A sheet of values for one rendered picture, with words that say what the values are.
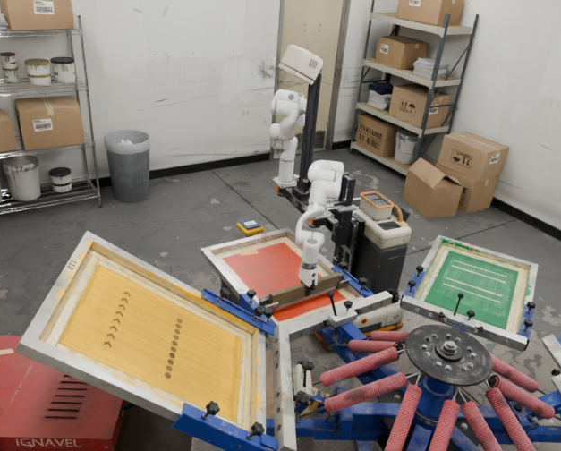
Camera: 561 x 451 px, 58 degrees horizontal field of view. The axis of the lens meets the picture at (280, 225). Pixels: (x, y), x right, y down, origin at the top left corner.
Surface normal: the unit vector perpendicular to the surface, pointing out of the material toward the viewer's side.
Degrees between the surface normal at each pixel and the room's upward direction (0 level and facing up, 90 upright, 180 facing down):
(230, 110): 90
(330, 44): 90
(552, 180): 90
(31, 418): 0
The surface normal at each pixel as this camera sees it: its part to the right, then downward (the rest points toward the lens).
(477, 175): -0.80, 0.24
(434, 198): 0.30, 0.48
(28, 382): 0.07, -0.87
